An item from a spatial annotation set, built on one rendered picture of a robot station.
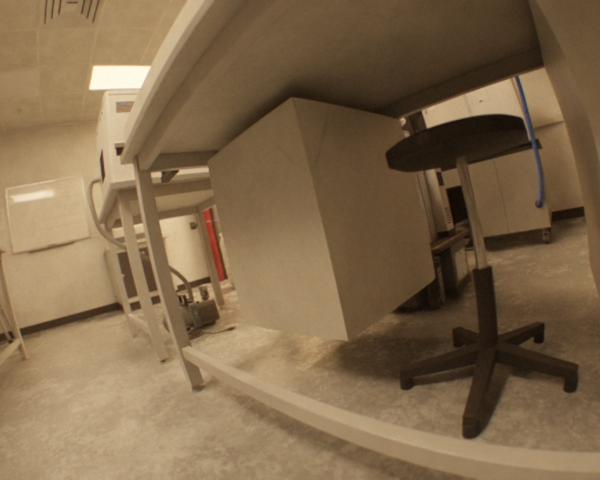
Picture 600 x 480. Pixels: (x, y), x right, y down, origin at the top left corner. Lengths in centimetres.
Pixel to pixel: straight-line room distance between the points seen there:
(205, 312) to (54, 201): 316
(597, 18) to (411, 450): 68
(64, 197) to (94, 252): 89
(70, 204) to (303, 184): 412
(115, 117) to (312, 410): 157
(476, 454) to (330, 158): 70
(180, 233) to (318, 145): 416
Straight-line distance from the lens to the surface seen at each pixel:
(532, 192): 236
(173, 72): 70
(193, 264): 484
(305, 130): 77
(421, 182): 161
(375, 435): 47
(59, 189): 470
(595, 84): 54
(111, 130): 169
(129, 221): 154
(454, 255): 148
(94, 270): 453
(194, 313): 204
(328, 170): 78
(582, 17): 58
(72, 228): 457
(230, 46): 56
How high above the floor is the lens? 48
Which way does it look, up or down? 2 degrees down
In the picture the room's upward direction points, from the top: 13 degrees counter-clockwise
